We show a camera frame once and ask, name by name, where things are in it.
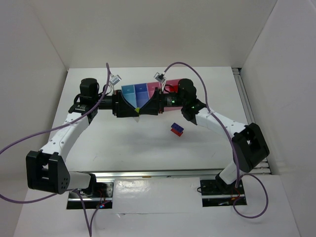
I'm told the red lego brick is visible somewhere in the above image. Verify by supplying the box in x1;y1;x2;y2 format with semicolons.
164;84;178;93

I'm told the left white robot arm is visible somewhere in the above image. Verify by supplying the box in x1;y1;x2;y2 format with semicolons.
26;78;139;194

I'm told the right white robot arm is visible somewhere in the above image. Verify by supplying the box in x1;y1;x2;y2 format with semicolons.
139;79;270;185

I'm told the dark blue bin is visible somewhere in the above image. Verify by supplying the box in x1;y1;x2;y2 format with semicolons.
134;83;149;108

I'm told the light blue bin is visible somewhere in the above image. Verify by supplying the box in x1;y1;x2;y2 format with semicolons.
121;84;137;108

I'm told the small pink bin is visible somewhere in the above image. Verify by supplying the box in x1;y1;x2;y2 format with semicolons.
147;82;159;99

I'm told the large pink bin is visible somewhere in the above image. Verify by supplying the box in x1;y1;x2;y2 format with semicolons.
160;79;184;105

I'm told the blue lego brick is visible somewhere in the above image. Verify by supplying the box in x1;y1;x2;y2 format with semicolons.
171;123;184;133

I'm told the red lego under blue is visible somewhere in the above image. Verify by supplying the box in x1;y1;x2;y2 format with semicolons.
171;128;183;137

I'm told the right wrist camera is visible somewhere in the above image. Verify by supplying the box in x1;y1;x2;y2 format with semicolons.
154;73;166;84

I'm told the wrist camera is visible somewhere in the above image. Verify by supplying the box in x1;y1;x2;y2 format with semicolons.
154;73;166;84
110;75;121;86

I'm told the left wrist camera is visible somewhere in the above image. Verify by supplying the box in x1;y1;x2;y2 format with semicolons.
110;75;121;86

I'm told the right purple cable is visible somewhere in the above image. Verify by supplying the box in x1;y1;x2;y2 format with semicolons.
161;61;269;219

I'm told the purple cable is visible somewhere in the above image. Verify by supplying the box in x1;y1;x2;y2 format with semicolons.
0;62;112;237
161;61;269;219

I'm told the aluminium front rail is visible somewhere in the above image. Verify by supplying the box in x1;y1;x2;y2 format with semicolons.
69;169;222;181

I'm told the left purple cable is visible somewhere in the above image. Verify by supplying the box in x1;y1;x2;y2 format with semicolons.
0;62;112;237

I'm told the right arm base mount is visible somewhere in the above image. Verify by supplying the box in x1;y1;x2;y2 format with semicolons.
197;180;247;207

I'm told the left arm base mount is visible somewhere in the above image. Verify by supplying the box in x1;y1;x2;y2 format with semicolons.
66;179;115;210

